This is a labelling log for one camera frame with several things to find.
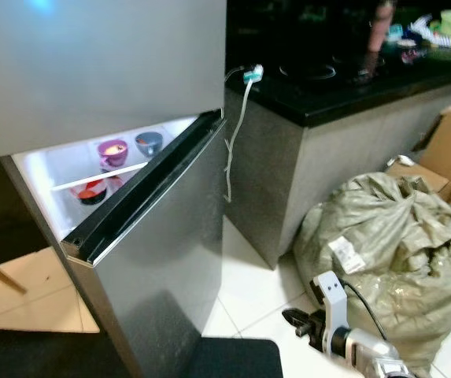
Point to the black gym floor mat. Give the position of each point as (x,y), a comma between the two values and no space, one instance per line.
(5,205)

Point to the grey freezer door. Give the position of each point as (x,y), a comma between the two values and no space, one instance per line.
(91,71)

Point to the teal white charger plug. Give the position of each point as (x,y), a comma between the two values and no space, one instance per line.
(253,75)

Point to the red and black bowl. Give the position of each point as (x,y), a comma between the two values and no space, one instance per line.
(91,192)

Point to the pink brown bottle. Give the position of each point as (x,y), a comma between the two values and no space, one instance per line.
(381,27)

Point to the grey two-door fridge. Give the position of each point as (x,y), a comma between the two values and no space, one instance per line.
(91,71)

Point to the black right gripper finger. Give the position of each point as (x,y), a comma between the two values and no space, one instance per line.
(301,331)
(294,315)

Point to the grey fridge door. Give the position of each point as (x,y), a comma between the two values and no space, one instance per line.
(170,260)

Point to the large brown cardboard box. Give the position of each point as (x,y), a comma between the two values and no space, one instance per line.
(449,150)

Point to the purple bowl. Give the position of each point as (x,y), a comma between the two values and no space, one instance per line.
(113,153)

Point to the black fabric rug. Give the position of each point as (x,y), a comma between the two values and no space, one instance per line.
(20,354)

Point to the black top kitchen counter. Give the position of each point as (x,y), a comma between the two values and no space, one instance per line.
(351,87)

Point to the blue grey bowl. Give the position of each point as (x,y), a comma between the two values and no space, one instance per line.
(149,143)

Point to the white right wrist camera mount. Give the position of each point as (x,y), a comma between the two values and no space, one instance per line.
(329,303)

